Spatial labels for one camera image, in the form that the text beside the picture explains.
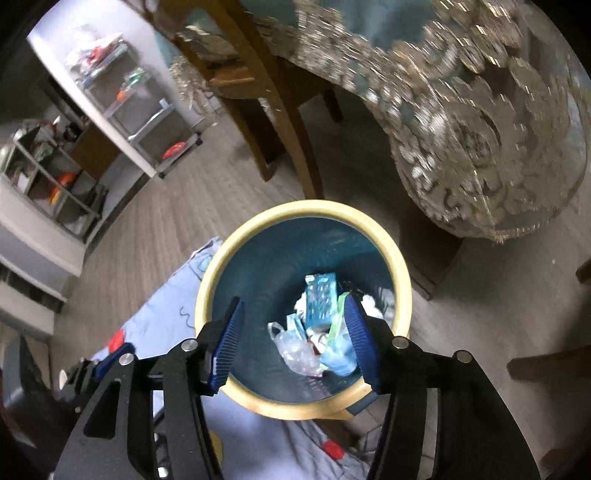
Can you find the red packet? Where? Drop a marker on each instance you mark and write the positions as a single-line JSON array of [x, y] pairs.
[[174, 149]]

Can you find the clear plastic bag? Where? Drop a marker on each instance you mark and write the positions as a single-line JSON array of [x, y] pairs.
[[298, 350]]

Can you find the teal bin with yellow rim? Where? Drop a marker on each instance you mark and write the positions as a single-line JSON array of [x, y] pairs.
[[277, 258]]

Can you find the blue wrapper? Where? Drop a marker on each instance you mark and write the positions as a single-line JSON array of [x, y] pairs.
[[337, 361]]

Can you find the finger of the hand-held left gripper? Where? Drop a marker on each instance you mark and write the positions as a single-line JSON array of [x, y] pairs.
[[111, 362]]

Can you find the light blue printed blanket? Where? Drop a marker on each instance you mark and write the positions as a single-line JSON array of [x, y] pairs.
[[263, 438]]

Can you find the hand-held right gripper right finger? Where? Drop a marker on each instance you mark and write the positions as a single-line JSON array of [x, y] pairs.
[[362, 341]]

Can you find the dark wooden chair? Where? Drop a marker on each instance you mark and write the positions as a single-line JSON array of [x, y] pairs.
[[545, 364]]

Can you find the pile of plastic bags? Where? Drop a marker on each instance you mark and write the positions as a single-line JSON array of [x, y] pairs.
[[92, 53]]

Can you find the green and white carton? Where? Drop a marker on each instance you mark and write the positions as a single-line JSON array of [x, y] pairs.
[[321, 300]]

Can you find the white shelf cart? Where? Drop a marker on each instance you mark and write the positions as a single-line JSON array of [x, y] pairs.
[[152, 127]]

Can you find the metal storage rack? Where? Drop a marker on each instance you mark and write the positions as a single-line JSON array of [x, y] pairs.
[[41, 175]]

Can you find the table with teal lace tablecloth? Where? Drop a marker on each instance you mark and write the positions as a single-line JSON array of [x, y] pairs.
[[485, 138]]

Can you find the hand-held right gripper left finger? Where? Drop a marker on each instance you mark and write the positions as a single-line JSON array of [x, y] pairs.
[[226, 341]]

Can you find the orange packet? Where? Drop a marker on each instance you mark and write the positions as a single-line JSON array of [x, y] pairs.
[[62, 184]]

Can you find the white tissue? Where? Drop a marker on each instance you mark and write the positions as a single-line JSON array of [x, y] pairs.
[[371, 303]]

